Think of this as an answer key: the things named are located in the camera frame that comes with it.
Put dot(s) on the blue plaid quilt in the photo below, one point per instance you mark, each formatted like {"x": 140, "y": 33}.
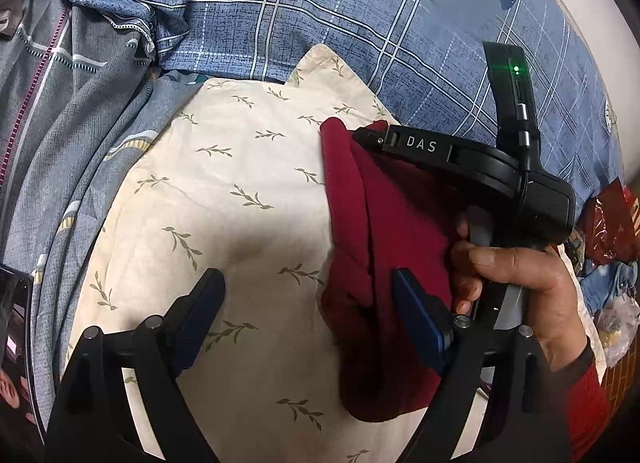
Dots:
{"x": 360, "y": 23}

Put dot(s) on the dark red knit garment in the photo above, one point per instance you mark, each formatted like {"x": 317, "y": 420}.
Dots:
{"x": 395, "y": 223}

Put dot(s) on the person's right hand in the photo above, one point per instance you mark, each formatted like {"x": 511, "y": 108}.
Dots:
{"x": 542, "y": 288}

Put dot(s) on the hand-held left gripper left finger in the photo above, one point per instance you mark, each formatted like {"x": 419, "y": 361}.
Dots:
{"x": 197, "y": 318}

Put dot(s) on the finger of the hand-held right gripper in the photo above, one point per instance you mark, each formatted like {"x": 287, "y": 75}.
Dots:
{"x": 415, "y": 144}

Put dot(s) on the light blue crumpled cloth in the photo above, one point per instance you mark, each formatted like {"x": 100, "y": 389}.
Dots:
{"x": 607, "y": 283}

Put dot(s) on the pale pink cloth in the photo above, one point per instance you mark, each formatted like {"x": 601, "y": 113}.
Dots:
{"x": 7, "y": 18}

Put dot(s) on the red plastic bag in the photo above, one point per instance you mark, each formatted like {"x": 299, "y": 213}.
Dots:
{"x": 612, "y": 218}

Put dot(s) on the black glossy tablet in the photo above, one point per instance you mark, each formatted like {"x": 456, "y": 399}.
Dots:
{"x": 12, "y": 343}

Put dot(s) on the clear plastic bag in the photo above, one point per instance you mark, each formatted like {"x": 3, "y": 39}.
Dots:
{"x": 620, "y": 328}

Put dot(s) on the grey star print bedsheet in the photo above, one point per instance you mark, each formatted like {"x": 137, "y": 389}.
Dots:
{"x": 75, "y": 143}

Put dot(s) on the cream leaf print pillow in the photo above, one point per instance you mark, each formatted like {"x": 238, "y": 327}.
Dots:
{"x": 240, "y": 223}

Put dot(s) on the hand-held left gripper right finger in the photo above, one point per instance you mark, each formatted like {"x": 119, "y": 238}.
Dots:
{"x": 417, "y": 323}

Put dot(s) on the person's red sleeved right forearm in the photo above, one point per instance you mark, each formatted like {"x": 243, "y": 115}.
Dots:
{"x": 585, "y": 403}

